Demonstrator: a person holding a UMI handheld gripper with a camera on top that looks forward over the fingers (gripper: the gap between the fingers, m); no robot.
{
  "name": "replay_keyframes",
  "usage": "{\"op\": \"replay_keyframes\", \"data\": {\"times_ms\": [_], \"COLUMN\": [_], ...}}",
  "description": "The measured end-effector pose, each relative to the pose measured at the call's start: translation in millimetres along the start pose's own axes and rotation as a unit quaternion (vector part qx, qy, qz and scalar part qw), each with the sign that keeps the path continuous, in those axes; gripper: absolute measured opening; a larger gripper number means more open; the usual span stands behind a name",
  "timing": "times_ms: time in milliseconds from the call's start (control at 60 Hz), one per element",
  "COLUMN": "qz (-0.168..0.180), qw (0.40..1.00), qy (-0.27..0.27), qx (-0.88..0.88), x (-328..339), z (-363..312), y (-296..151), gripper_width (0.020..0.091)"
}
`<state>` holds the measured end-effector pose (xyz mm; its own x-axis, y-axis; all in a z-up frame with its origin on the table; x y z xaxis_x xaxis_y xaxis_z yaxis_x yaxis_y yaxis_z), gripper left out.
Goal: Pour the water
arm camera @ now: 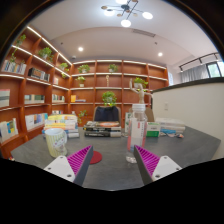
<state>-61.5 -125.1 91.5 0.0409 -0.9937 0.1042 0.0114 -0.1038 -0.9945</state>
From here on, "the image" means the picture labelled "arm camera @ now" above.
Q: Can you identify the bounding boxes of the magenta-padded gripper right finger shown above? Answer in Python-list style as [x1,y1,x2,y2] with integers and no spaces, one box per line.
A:
[133,144,183,186]

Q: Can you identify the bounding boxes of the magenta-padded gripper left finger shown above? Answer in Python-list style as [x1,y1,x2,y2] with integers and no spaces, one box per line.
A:
[43,144,95,187]

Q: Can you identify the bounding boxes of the clear plastic water bottle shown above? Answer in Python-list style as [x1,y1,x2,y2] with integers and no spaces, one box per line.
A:
[126,103,149,155]

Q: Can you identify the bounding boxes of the yellow striped white mug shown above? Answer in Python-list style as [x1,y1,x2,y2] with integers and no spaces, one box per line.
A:
[44,127,69,159]

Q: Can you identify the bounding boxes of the flat round red coaster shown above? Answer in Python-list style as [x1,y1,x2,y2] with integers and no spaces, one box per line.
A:
[89,150,103,165]

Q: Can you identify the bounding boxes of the small green-white box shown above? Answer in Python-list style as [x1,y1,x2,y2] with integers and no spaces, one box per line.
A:
[145,121,162,138]

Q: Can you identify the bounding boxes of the stack of colourful books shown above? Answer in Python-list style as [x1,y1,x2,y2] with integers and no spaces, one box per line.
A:
[42,113,80,139]

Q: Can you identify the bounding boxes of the stack of white boxes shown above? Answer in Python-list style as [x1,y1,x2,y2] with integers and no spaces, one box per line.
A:
[155,117,186,135]

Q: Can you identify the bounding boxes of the brown cardboard box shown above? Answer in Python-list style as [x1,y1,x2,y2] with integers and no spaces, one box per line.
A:
[145,107,156,123]

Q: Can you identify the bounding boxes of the stack of dark books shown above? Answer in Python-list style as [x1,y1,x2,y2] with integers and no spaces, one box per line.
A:
[82,120,123,138]

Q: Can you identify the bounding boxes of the tall green-white drink carton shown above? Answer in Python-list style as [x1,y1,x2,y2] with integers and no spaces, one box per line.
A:
[124,112,134,134]

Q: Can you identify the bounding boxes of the dark office chair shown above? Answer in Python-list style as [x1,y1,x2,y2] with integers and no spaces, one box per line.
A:
[92,105,122,123]

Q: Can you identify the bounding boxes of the wooden artist mannequin figure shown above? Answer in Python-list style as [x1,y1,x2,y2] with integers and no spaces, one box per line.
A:
[129,79,154,108]

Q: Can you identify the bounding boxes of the orange wooden shelf unit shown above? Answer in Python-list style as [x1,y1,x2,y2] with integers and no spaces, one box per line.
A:
[0,24,170,159]

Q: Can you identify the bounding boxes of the grey window curtain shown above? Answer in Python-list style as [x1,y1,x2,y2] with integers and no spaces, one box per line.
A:
[180,63,210,83]

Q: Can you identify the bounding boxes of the ceiling air vent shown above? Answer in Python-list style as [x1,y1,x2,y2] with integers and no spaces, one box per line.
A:
[131,28,157,38]

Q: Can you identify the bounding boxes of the branched globe ceiling lamp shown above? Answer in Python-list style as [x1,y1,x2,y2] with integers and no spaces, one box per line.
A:
[100,0,154,28]

